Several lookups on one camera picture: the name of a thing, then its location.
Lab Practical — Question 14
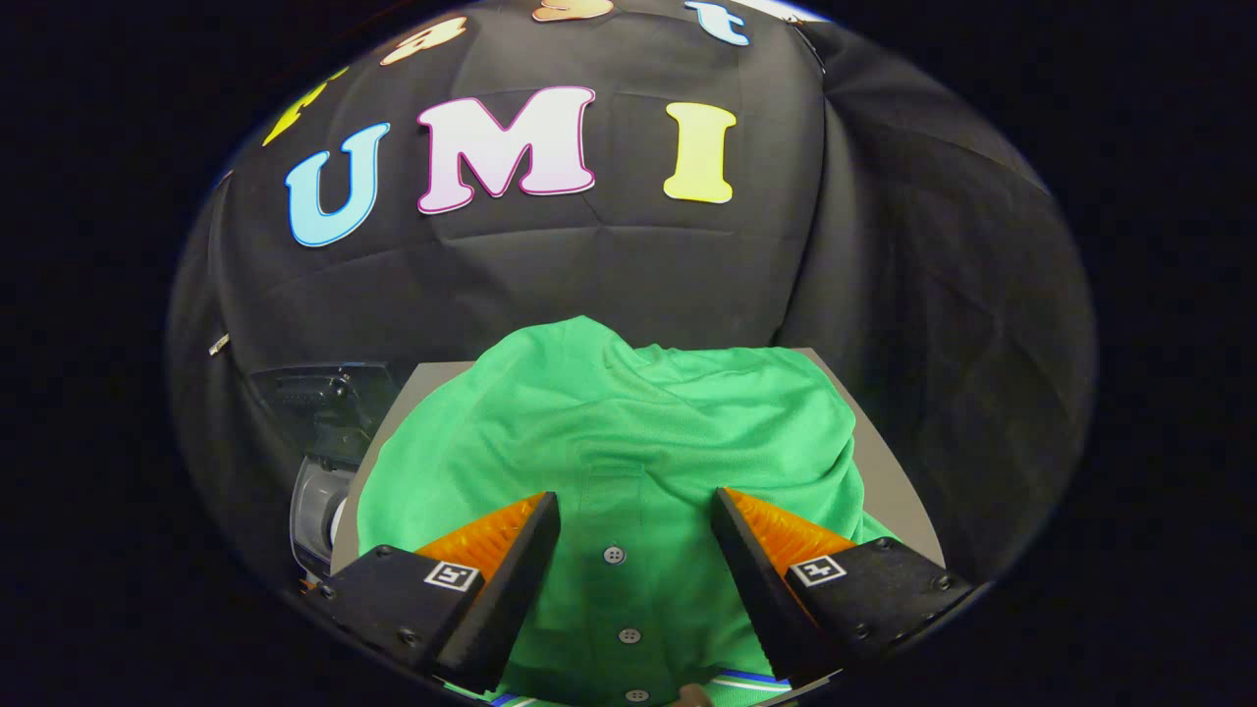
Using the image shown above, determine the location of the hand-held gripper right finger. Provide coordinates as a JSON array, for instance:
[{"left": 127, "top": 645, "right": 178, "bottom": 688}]
[{"left": 711, "top": 486, "right": 976, "bottom": 684}]

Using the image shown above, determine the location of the dark grey washing machine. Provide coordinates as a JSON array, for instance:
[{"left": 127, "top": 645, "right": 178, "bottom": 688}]
[{"left": 249, "top": 361, "right": 400, "bottom": 592}]

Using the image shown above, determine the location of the black backdrop cloth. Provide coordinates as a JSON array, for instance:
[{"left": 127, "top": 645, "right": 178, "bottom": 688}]
[{"left": 162, "top": 0, "right": 1097, "bottom": 610}]

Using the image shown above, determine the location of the green polo shirt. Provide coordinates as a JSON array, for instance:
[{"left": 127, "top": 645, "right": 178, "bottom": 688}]
[{"left": 355, "top": 314, "right": 900, "bottom": 707}]

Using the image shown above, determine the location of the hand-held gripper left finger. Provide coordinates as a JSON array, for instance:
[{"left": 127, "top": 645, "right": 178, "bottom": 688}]
[{"left": 316, "top": 491, "right": 563, "bottom": 694}]

